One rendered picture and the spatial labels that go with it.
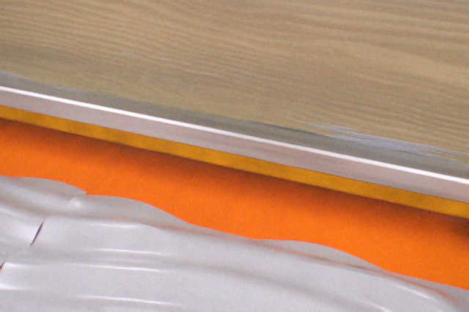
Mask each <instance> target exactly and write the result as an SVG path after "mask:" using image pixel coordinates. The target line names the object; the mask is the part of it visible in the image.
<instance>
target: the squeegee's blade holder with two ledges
mask: <svg viewBox="0 0 469 312"><path fill-rule="evenodd" d="M0 106H4V107H8V108H15V109H18V110H22V111H29V112H32V113H36V114H43V115H46V116H54V117H58V118H62V119H68V120H72V121H76V122H83V123H87V124H91V125H97V126H101V127H107V128H111V129H115V130H119V131H122V132H126V133H133V134H136V135H143V136H148V137H152V138H158V139H162V140H167V141H173V142H177V143H181V144H187V145H191V146H198V147H202V149H209V150H213V151H217V152H224V153H228V154H232V155H239V156H243V157H249V158H253V159H257V160H264V161H268V162H272V163H278V164H279V165H283V166H289V167H293V168H301V169H305V170H308V171H316V172H320V173H323V174H330V175H334V176H338V177H344V178H348V179H355V180H359V181H363V182H366V183H369V184H373V185H381V186H384V187H391V188H395V189H398V190H406V191H410V192H413V193H420V194H424V195H427V196H434V197H438V198H444V199H448V200H452V201H458V202H462V203H466V204H469V164H464V163H458V162H454V161H450V160H442V159H438V158H434V157H427V156H422V155H415V154H411V153H407V152H400V151H395V150H391V149H384V148H380V146H372V145H368V144H361V143H357V142H353V141H345V140H341V139H337V138H329V137H325V136H320V135H313V134H309V133H302V132H301V131H297V130H290V129H286V128H282V127H274V126H270V125H262V124H258V123H253V122H246V121H242V120H238V119H230V118H226V117H222V116H218V115H215V114H206V113H202V112H198V111H191V110H187V109H182V108H175V107H171V106H167V105H159V104H154V103H148V102H143V101H139V100H131V99H127V98H124V97H116V96H112V95H107V94H100V93H99V92H98V93H96V92H93V91H89V90H84V89H77V88H73V87H69V86H61V85H57V84H53V83H46V82H42V81H34V80H30V79H26V78H19V77H15V76H11V75H4V74H0Z"/></svg>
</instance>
